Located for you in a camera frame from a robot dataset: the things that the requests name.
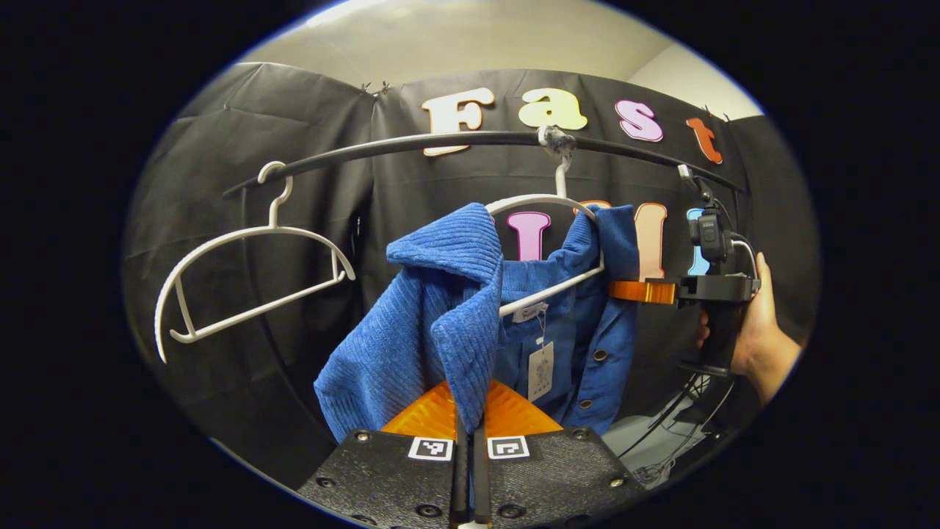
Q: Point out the black backdrop cloth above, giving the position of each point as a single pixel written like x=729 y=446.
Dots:
x=242 y=132

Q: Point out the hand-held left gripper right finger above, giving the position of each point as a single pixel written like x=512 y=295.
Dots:
x=551 y=477

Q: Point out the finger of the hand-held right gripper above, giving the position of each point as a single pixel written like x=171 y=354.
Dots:
x=646 y=292

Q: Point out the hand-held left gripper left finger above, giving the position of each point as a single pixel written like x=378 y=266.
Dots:
x=389 y=477

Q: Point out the black clothes rail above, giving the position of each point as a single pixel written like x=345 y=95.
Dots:
x=485 y=137

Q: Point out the white plastic hanger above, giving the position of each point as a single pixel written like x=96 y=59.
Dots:
x=273 y=217

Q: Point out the white hanger with taped hook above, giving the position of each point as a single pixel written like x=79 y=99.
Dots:
x=559 y=180

